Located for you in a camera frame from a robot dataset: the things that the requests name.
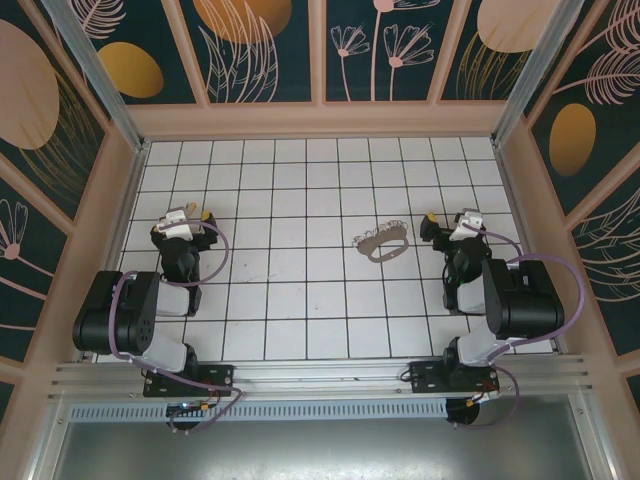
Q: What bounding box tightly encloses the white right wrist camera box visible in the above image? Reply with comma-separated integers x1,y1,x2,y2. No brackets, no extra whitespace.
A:
451,208,485,244

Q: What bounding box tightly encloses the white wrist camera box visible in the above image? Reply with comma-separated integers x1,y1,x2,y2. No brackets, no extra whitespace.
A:
158,208,204,239
451,208,485,244

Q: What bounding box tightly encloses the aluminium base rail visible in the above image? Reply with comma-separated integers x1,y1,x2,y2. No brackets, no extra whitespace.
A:
49,355,591,401

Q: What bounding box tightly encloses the small circuit board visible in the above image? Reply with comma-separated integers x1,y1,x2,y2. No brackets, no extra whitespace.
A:
166,399,217,417

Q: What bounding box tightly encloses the grey metal sheet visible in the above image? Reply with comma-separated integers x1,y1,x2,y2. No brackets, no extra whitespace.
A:
49,418,601,480

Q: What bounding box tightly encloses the aluminium frame post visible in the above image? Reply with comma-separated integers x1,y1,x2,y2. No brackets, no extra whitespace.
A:
489,0,584,146
42,0,151,154

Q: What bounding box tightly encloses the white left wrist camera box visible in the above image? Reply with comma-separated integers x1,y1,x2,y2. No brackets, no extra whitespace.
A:
158,208,204,239

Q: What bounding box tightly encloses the grey slotted cable duct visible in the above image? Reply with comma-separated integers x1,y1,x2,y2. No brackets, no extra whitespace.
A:
69,398,450,422

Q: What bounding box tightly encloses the orange wire connector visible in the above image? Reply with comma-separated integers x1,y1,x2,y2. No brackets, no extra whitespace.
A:
464,389,502,406

